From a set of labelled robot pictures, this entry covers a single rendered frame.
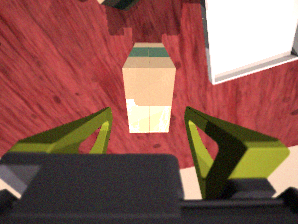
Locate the white shallow rectangular tray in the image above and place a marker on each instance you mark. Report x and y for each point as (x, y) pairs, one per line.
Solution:
(247, 36)

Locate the tan box with green band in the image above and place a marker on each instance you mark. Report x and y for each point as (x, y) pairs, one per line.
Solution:
(149, 88)
(119, 4)

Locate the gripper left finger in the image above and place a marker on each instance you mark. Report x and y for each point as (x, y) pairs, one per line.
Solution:
(66, 139)

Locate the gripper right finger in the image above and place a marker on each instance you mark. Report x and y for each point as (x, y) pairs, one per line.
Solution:
(242, 153)

